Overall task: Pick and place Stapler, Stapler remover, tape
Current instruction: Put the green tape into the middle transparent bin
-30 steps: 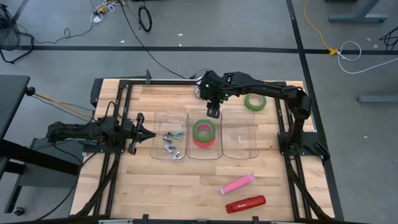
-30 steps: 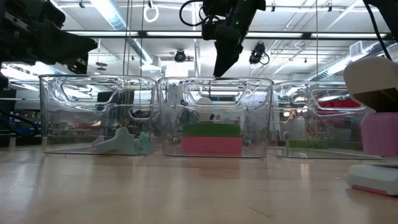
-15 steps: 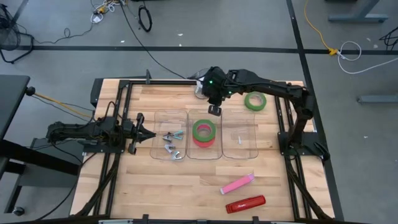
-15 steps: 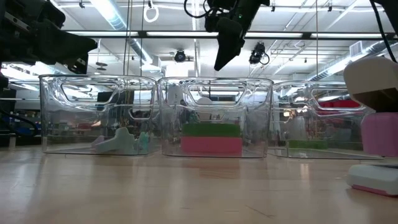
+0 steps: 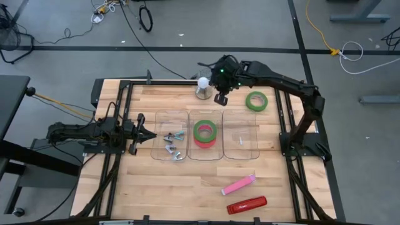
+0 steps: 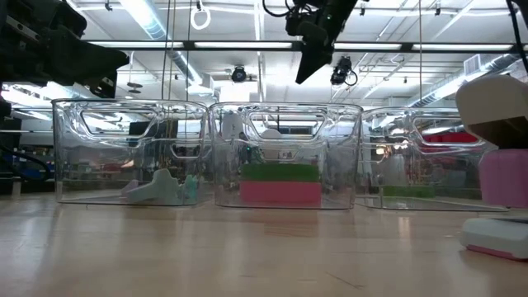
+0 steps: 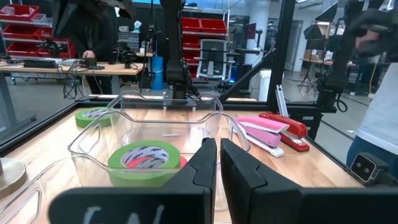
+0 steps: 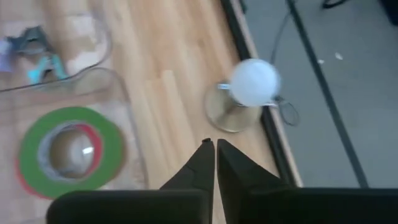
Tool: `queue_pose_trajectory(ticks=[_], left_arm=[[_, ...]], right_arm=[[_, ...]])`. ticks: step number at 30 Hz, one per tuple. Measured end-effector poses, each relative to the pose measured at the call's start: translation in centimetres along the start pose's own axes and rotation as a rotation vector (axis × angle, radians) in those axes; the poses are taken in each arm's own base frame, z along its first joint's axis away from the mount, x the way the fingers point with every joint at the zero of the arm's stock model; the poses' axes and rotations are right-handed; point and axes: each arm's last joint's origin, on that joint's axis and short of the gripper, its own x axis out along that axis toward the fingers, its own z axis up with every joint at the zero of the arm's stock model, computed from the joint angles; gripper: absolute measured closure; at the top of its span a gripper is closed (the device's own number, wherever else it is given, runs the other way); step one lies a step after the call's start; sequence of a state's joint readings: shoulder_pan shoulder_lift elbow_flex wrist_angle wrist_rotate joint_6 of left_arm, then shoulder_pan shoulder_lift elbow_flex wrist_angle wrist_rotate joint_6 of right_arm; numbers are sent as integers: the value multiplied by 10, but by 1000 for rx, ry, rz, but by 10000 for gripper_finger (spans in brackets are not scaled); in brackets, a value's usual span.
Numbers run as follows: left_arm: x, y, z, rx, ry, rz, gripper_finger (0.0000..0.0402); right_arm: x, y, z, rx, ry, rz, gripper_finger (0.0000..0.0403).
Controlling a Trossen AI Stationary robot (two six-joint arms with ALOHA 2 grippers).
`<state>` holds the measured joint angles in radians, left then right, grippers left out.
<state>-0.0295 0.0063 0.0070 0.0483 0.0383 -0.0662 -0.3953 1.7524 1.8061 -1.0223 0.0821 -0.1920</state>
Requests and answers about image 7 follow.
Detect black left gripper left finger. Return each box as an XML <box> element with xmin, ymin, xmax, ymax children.
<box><xmin>48</xmin><ymin>138</ymin><xmax>218</xmax><ymax>224</ymax></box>

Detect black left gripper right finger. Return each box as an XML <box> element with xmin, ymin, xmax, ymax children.
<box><xmin>220</xmin><ymin>138</ymin><xmax>398</xmax><ymax>224</ymax></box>

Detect pink tape roll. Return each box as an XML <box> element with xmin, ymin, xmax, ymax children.
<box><xmin>124</xmin><ymin>154</ymin><xmax>190</xmax><ymax>170</ymax></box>

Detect pink stapler white base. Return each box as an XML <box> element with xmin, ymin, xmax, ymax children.
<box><xmin>229</xmin><ymin>115</ymin><xmax>291</xmax><ymax>158</ymax></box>

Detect green tape roll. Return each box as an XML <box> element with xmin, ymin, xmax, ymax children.
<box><xmin>107</xmin><ymin>139</ymin><xmax>182</xmax><ymax>189</ymax></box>
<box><xmin>74</xmin><ymin>106</ymin><xmax>114</xmax><ymax>129</ymax></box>

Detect red stapler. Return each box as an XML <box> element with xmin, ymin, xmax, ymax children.
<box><xmin>258</xmin><ymin>111</ymin><xmax>311</xmax><ymax>153</ymax></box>

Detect silver aluminium extrusion piece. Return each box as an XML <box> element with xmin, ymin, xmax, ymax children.
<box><xmin>274</xmin><ymin>84</ymin><xmax>290</xmax><ymax>124</ymax></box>

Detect white trash bin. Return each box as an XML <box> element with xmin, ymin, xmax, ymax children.
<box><xmin>257</xmin><ymin>68</ymin><xmax>273</xmax><ymax>102</ymax></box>

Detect blue barrel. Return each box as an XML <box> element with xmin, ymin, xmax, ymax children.
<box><xmin>150</xmin><ymin>55</ymin><xmax>164</xmax><ymax>91</ymax></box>

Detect grey office chair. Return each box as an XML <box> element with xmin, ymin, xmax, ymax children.
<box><xmin>196</xmin><ymin>38</ymin><xmax>233</xmax><ymax>82</ymax></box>

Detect wooden top desk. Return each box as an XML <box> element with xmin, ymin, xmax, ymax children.
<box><xmin>0</xmin><ymin>60</ymin><xmax>147</xmax><ymax>131</ymax></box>

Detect person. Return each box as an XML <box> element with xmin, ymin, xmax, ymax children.
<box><xmin>50</xmin><ymin>0</ymin><xmax>136</xmax><ymax>96</ymax></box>
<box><xmin>346</xmin><ymin>60</ymin><xmax>398</xmax><ymax>179</ymax></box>

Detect grey small parts cabinet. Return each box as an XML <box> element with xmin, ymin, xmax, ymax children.
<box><xmin>118</xmin><ymin>30</ymin><xmax>141</xmax><ymax>52</ymax></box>

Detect dark red panel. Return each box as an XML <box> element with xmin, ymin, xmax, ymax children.
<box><xmin>243</xmin><ymin>22</ymin><xmax>257</xmax><ymax>40</ymax></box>

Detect red storage bin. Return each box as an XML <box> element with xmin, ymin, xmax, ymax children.
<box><xmin>1</xmin><ymin>24</ymin><xmax>54</xmax><ymax>41</ymax></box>
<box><xmin>0</xmin><ymin>3</ymin><xmax>41</xmax><ymax>22</ymax></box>
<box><xmin>200</xmin><ymin>18</ymin><xmax>228</xmax><ymax>36</ymax></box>
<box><xmin>180</xmin><ymin>16</ymin><xmax>203</xmax><ymax>35</ymax></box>
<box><xmin>6</xmin><ymin>41</ymin><xmax>43</xmax><ymax>58</ymax></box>

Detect white bulb lamp brass base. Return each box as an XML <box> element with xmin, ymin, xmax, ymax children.
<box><xmin>0</xmin><ymin>156</ymin><xmax>29</xmax><ymax>200</ymax></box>

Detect black studio softbox light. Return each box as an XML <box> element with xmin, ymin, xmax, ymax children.
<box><xmin>313</xmin><ymin>2</ymin><xmax>338</xmax><ymax>23</ymax></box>

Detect black electronics box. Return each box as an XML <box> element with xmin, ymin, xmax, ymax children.
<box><xmin>22</xmin><ymin>58</ymin><xmax>58</xmax><ymax>70</ymax></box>

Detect black stereo camera box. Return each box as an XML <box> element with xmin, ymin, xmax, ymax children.
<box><xmin>349</xmin><ymin>151</ymin><xmax>398</xmax><ymax>188</ymax></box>

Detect black hanging desk cables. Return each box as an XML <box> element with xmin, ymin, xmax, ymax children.
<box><xmin>57</xmin><ymin>60</ymin><xmax>82</xmax><ymax>101</ymax></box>

